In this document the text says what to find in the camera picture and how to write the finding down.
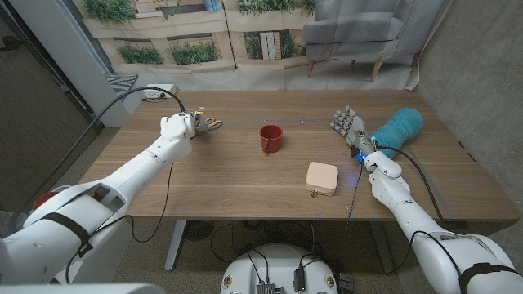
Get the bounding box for metal table leg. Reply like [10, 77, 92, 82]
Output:
[369, 220, 396, 274]
[164, 219, 188, 272]

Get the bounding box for grey scissors with yellow handles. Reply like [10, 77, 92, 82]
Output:
[203, 117, 224, 132]

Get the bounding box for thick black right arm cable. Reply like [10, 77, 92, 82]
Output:
[375, 145, 465, 283]

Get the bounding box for red bowl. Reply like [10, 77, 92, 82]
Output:
[32, 190, 58, 212]

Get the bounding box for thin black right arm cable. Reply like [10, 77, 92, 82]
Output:
[346, 163, 364, 242]

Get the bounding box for black round floor fan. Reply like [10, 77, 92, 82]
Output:
[184, 220, 213, 242]

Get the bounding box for printed room backdrop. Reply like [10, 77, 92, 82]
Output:
[71, 0, 446, 91]

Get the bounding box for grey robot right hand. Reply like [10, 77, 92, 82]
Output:
[329, 105, 375, 156]

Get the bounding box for white power strip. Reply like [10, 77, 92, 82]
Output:
[143, 83, 178, 100]

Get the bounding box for red enamel cup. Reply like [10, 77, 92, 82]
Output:
[259, 123, 284, 154]

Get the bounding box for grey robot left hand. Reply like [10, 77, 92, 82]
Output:
[190, 106, 213, 138]

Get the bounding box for teal towel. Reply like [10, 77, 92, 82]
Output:
[369, 107, 425, 160]

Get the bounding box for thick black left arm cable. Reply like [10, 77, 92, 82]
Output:
[11, 86, 187, 229]

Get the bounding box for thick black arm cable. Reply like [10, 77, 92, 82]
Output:
[375, 145, 465, 283]
[11, 86, 187, 229]

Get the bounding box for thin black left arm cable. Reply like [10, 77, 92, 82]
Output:
[65, 162, 175, 283]

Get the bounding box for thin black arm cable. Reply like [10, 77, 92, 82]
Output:
[65, 162, 175, 283]
[346, 163, 364, 242]

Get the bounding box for pink jewelry box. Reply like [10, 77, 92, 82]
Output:
[305, 161, 339, 198]

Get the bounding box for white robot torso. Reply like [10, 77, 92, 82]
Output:
[220, 243, 339, 294]

